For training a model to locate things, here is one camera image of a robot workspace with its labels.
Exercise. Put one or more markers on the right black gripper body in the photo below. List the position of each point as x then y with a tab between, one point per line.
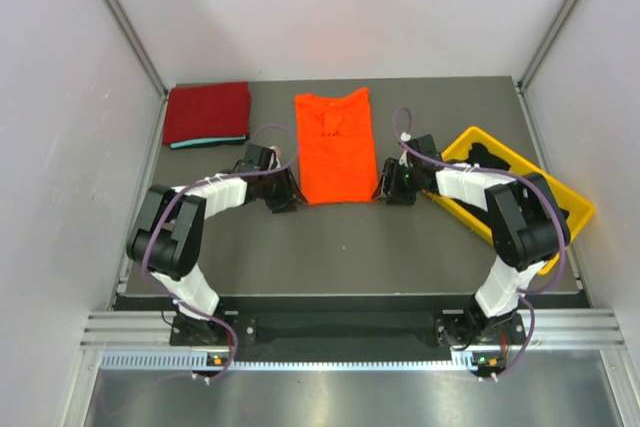
400	182

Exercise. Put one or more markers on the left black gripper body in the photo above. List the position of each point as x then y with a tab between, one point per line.
278	189

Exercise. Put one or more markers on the orange t shirt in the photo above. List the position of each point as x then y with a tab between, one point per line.
337	157

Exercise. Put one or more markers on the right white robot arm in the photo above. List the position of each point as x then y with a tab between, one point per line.
498	297

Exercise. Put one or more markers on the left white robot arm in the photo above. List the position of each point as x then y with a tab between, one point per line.
166	238

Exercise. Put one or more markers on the black t shirt in bin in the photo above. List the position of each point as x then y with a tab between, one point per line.
479	154

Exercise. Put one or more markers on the folded teal t shirt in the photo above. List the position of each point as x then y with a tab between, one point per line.
208	142

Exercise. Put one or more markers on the folded red t shirt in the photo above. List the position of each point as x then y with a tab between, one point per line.
215	110

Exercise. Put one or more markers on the yellow plastic bin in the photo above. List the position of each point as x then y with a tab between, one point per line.
575	197

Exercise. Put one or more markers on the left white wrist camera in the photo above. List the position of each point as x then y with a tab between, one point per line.
275	158

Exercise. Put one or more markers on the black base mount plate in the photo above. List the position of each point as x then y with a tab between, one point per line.
353	327

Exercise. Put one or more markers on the grey slotted cable duct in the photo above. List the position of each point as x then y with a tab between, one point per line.
203	361

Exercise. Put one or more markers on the left aluminium frame post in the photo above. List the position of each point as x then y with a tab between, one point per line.
135	44

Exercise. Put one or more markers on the aluminium frame post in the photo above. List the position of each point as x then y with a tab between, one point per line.
551	35
135	44

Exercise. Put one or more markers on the right aluminium frame post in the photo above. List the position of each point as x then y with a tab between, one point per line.
551	35

